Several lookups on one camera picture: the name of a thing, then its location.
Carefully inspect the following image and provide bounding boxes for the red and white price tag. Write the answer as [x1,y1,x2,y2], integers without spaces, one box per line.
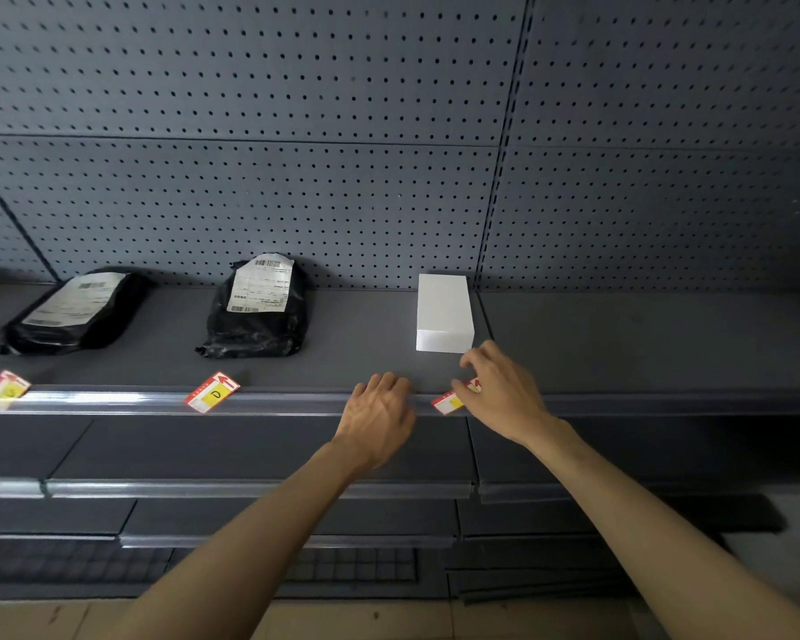
[431,377,483,416]

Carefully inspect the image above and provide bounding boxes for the red and yellow price tag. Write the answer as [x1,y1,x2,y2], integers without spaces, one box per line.
[0,369,33,411]
[184,371,241,415]

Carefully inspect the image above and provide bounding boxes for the grey metal store shelves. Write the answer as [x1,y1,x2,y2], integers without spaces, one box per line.
[0,281,800,602]

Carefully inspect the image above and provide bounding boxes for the person's right hand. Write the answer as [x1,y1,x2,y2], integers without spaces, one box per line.
[450,340,554,449]

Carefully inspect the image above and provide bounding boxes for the grey slotted upright post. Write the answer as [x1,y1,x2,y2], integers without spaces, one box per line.
[475,0,537,292]

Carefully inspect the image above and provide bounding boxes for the person's left hand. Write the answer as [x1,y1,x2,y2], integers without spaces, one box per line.
[332,371,418,474]

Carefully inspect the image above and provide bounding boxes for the white rectangular box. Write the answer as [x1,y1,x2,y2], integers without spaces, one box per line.
[415,273,476,355]

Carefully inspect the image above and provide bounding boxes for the person's right forearm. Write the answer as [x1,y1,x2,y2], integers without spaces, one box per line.
[525,416,800,640]

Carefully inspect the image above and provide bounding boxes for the person's left forearm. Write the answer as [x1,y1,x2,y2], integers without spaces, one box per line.
[103,441,375,640]

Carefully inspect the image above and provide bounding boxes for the grey wire grid base panel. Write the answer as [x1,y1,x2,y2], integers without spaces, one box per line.
[0,541,420,586]

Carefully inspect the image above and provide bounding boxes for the black plastic mailer parcel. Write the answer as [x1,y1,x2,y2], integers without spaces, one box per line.
[0,267,156,358]
[195,252,312,360]

